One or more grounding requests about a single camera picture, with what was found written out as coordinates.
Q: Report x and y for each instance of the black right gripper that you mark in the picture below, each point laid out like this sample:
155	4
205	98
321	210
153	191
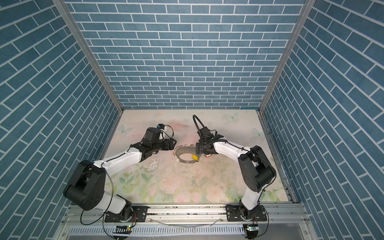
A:
199	147

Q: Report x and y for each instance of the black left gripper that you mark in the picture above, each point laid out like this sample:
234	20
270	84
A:
171	146

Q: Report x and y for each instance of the large metal keyring band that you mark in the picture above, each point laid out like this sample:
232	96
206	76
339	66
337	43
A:
184	153

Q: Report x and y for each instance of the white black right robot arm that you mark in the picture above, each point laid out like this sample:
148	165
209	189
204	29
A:
257	171

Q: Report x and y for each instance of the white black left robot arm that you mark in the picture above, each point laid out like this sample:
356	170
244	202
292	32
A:
86	187

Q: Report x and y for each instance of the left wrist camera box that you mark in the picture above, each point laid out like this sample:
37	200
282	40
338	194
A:
161	126

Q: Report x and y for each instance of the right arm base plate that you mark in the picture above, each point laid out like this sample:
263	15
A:
237	213

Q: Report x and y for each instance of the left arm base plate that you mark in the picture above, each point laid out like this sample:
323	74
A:
132	214

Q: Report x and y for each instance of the perforated cable duct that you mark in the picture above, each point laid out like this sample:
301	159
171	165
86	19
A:
157	231

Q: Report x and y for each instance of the aluminium front rail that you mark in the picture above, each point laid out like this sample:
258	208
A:
190	214

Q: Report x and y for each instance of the aluminium left corner post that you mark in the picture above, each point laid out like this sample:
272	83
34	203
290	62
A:
77	34

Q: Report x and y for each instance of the aluminium corner post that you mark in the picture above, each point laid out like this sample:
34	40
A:
303	16
77	34

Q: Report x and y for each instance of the aluminium right corner post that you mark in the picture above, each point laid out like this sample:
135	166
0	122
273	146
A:
303	16

